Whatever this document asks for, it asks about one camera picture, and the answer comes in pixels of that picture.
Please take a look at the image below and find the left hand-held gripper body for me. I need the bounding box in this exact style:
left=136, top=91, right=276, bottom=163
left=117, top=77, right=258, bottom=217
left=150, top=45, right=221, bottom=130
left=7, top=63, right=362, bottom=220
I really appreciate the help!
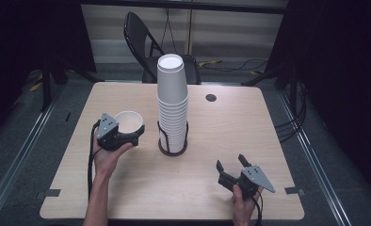
left=96, top=112, right=126, bottom=153

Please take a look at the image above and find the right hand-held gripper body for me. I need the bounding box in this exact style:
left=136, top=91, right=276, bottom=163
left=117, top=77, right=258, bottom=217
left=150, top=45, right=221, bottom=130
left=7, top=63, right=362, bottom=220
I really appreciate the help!
left=234, top=164, right=277, bottom=200

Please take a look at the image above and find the single white paper cup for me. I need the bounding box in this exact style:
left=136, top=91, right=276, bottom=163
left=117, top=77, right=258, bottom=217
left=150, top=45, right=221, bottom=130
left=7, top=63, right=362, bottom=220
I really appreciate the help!
left=113, top=110, right=144, bottom=136

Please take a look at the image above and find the black wire cup holder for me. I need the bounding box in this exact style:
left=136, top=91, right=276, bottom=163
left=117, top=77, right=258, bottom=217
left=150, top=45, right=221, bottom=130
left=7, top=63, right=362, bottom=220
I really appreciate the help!
left=156, top=121, right=190, bottom=157

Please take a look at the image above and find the stack of white paper cups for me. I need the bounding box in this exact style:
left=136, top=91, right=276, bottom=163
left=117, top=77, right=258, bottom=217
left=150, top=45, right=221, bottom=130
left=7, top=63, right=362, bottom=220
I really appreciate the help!
left=156, top=54, right=190, bottom=153

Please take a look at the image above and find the person's left hand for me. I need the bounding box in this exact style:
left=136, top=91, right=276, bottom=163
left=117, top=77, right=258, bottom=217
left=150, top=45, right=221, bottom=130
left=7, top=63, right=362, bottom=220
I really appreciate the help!
left=91, top=130, right=135, bottom=183

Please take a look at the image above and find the person's right hand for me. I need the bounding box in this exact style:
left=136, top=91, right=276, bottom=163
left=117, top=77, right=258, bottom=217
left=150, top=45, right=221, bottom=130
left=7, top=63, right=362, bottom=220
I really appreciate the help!
left=231, top=184, right=265, bottom=226

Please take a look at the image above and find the grey tape strip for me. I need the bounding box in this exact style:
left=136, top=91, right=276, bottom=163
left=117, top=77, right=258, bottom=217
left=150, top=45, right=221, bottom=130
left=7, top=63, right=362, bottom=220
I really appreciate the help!
left=284, top=186, right=306, bottom=196

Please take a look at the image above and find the black metal stand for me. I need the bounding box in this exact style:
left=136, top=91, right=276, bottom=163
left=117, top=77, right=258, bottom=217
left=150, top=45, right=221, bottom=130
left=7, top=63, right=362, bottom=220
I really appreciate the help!
left=240, top=62, right=300, bottom=111
left=40, top=55, right=104, bottom=113

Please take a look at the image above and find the yellow floor tape piece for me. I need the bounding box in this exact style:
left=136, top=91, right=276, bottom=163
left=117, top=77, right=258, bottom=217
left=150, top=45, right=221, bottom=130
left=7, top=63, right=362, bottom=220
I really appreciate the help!
left=28, top=82, right=44, bottom=93
left=198, top=59, right=223, bottom=68

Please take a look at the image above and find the black folding chair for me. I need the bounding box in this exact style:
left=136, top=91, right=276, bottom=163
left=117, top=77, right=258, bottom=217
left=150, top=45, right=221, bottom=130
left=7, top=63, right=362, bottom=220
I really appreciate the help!
left=122, top=11, right=202, bottom=85

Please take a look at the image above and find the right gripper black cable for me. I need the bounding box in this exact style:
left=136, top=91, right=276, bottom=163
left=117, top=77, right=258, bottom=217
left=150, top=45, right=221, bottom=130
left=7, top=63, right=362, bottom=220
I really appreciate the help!
left=251, top=189, right=265, bottom=226

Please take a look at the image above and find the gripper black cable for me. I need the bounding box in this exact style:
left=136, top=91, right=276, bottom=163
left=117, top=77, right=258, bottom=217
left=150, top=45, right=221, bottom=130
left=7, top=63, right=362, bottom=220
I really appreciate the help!
left=251, top=189, right=265, bottom=226
left=87, top=120, right=103, bottom=202

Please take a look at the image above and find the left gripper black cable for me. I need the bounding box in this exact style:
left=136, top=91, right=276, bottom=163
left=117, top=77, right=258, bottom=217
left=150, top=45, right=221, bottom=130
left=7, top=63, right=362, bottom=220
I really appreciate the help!
left=87, top=120, right=103, bottom=202

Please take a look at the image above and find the black floor cable bundle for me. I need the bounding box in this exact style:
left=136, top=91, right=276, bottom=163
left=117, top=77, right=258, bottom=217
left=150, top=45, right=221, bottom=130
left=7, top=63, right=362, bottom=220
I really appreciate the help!
left=274, top=79, right=309, bottom=144

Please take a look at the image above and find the metal floor rail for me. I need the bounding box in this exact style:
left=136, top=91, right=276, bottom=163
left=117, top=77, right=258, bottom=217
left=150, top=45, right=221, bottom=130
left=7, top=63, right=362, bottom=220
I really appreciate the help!
left=0, top=90, right=60, bottom=218
left=277, top=89, right=352, bottom=226

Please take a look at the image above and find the thin black floor cable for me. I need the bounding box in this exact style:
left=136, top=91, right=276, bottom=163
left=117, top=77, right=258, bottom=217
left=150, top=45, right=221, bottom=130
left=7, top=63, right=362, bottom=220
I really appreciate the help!
left=202, top=58, right=269, bottom=73

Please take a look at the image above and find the hanging black cord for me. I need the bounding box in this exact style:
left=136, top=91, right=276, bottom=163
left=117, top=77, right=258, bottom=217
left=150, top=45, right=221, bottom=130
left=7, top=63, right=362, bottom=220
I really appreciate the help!
left=160, top=8, right=177, bottom=56

